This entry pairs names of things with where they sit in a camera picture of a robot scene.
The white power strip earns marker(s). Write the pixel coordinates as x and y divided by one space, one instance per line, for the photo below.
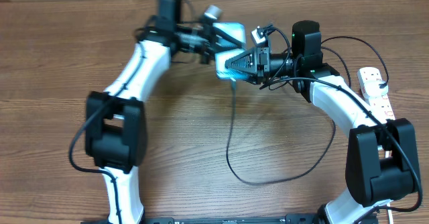
379 104

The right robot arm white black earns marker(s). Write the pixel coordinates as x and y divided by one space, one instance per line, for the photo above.
382 159

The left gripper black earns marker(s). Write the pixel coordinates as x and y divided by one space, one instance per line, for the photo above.
211 33

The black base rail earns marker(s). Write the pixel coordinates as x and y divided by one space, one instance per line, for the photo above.
288 219

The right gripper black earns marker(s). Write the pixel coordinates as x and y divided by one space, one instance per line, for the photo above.
256 56

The Galaxy S24 smartphone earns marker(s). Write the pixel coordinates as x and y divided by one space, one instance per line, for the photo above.
237 30

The white charger plug adapter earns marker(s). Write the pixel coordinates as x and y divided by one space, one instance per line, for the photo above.
374 88

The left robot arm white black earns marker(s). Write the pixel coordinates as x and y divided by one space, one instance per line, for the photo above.
112 140

